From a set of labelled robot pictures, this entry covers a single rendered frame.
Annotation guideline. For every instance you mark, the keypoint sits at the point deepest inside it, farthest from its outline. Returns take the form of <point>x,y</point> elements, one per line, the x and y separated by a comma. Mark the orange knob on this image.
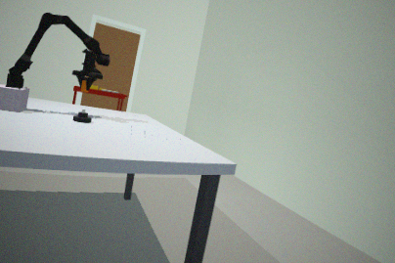
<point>83,86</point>

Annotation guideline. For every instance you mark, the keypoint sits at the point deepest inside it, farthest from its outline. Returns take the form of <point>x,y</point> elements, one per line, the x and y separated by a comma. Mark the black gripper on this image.
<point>87,68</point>

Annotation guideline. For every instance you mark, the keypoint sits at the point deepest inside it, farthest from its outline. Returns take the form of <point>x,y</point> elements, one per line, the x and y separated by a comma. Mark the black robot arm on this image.
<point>15,78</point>

